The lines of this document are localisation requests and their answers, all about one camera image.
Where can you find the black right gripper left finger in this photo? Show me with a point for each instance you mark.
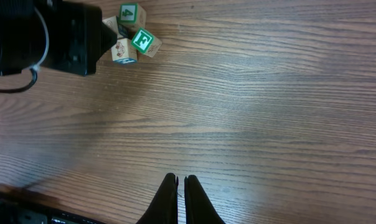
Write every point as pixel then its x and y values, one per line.
pixel 163 208

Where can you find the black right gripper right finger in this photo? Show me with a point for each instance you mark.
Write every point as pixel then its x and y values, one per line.
pixel 199 209

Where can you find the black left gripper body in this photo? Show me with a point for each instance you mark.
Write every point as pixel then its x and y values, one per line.
pixel 77 36

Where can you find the white block snail picture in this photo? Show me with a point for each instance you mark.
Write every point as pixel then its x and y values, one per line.
pixel 120 30

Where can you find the white block blue side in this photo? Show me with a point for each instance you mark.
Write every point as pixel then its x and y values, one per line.
pixel 123 52

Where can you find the green block number four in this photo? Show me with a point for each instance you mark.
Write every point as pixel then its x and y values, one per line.
pixel 132 16

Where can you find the green block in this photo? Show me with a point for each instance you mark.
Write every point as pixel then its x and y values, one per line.
pixel 146 43

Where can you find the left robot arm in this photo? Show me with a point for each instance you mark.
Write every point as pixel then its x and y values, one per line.
pixel 24 37

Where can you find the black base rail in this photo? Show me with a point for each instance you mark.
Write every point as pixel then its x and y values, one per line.
pixel 15 210

